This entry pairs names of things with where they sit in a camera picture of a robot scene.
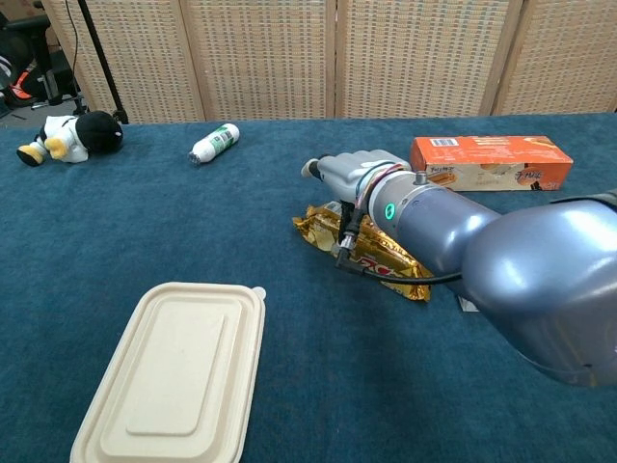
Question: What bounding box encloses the gold foil biscuit packet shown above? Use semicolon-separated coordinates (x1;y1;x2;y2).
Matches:
292;200;433;304

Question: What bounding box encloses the black office chair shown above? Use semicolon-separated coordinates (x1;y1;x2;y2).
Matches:
0;14;86;120

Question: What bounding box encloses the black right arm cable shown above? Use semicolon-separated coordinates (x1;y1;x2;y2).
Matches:
335;206;464;285

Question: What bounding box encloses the white bottle with green label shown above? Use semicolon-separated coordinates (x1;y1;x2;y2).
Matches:
187;123;241;168

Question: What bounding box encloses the beige lidded food container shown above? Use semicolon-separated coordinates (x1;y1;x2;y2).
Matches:
70;281;267;463

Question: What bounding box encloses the orange cardboard box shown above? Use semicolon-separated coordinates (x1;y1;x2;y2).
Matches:
409;134;575;193

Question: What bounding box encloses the woven wooden folding screen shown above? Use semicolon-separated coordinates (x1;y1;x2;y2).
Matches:
40;0;617;125

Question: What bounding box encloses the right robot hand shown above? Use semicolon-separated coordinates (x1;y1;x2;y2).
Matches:
301;149;414;233

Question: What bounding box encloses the blue carpet table mat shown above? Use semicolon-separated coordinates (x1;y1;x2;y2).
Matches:
0;111;617;463

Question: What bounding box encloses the black and white plush toy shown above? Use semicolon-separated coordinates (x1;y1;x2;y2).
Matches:
16;110;124;168

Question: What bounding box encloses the black tripod stand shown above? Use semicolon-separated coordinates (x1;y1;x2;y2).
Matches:
76;0;130;125

